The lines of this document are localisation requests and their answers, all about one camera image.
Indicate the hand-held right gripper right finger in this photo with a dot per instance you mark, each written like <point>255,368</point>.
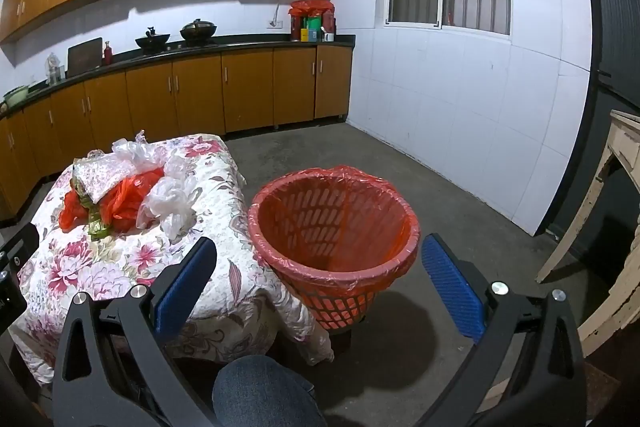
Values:
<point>450,292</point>

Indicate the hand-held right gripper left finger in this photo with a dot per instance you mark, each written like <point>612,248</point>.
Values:
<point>182,289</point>

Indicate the clear bubble wrap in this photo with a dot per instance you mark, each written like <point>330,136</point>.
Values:
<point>167,202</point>

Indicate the red plastic bag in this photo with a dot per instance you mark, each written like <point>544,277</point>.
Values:
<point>72,214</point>
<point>125,202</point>

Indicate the red plastic mesh basket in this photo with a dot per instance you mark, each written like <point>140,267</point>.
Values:
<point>340,309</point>

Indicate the floral tablecloth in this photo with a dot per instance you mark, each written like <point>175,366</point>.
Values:
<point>100,267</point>

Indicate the green wrapper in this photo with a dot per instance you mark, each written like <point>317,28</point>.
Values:
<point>100,227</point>

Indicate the person's leg in jeans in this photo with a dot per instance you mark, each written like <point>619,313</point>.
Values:
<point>260,392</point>

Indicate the clear plastic bag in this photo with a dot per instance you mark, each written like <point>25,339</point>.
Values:
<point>132,154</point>

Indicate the green enamel pot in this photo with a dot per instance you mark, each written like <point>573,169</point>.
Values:
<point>16,97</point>

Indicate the wooden base cabinets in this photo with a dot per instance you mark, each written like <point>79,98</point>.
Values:
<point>200,92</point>

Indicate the glass jar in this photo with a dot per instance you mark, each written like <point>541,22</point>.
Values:
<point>54,69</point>

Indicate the red bottle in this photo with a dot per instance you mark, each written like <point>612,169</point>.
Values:
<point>108,55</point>

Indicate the dark cutting board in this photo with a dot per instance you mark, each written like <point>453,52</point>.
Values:
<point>85,57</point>

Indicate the black wok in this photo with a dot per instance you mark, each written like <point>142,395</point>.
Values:
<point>152,41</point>

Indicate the black kitchen countertop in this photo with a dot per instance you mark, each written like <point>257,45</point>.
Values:
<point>250,43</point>

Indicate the dark pot with lid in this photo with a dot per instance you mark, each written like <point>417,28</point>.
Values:
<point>198,32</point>

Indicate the red box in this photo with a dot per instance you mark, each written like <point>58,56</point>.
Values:
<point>296,28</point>

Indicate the green box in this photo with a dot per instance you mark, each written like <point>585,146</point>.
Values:
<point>313,29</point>

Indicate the dark box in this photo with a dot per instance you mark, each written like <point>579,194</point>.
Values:
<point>328,23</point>

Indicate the red bag on boxes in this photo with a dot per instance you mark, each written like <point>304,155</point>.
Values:
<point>311,7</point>

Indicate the dark ribbed door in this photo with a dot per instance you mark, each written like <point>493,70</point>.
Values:
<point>620,32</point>

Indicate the worn white wooden frame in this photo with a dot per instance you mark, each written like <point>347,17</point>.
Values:
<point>620,142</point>

